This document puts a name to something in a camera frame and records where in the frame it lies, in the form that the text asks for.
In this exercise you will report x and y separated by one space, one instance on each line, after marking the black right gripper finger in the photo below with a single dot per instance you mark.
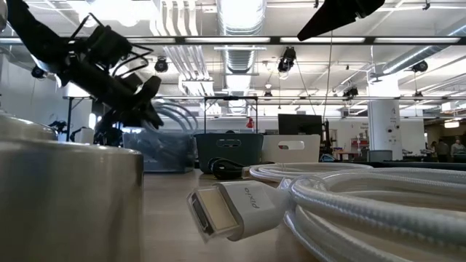
338 14

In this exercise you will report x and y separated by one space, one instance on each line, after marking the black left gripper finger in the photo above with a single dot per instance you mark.
151 87
143 114

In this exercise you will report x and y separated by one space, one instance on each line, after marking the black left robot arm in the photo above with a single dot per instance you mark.
36 36

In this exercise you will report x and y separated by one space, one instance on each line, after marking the black ceiling spotlight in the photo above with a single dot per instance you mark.
161 65
420 66
287 60
351 92

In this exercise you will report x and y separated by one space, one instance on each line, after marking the translucent plastic bin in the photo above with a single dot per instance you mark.
134 160

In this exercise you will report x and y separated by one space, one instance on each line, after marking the dark green plastic bin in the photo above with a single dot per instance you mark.
233 154

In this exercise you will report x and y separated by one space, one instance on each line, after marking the small red background object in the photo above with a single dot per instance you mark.
250 123

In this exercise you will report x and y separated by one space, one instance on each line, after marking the black computer monitor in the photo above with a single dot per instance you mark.
300 124

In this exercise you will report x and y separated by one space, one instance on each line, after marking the white round building column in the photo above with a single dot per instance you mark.
384 127

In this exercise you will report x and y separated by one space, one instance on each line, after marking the white plastic bin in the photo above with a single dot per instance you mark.
306 153

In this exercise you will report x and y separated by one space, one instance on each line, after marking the grey background container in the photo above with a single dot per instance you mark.
379 155

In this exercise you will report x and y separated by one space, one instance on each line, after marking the person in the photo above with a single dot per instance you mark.
458 149
442 149

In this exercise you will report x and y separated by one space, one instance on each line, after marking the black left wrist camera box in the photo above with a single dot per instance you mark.
109 45

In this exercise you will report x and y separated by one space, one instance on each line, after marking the black background rig frame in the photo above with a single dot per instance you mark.
231 98

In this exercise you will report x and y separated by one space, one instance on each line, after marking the silver ceiling air duct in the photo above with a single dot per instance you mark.
240 58

